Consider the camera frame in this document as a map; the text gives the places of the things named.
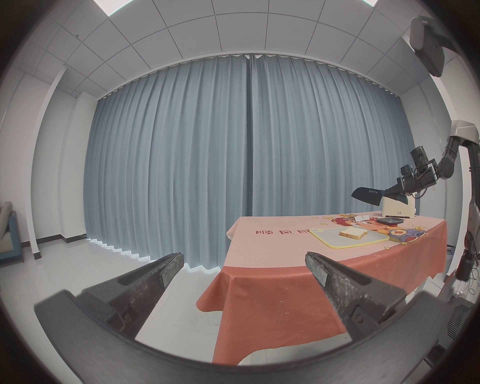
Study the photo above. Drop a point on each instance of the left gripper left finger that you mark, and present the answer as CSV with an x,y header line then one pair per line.
x,y
142,285

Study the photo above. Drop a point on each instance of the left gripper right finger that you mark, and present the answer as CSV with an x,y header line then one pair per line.
x,y
352,292

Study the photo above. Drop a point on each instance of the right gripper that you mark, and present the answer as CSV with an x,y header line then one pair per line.
x,y
408,185

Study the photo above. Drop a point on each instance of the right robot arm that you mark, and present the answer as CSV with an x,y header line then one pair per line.
x,y
447,165

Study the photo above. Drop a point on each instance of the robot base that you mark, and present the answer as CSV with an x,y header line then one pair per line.
x,y
459,318

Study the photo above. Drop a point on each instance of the cream toaster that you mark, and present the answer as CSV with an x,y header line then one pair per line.
x,y
398,208

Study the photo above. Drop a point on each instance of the slice of bread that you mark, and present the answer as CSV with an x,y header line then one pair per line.
x,y
353,233

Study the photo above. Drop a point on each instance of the dark grey tray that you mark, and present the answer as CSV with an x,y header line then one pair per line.
x,y
390,220

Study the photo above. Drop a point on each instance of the cutting board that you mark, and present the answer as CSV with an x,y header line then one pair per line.
x,y
356,242

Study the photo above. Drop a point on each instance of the white knife rest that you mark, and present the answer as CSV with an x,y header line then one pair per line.
x,y
362,218

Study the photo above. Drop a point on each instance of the blue curtain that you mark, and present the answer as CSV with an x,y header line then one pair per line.
x,y
322,150
168,165

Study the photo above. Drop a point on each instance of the grey and blue sofa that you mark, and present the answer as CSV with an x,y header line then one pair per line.
x,y
7,240

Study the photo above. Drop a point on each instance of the ceiling light panel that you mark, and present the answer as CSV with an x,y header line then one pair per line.
x,y
370,2
112,5

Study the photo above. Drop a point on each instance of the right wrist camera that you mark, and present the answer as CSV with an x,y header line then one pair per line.
x,y
406,170

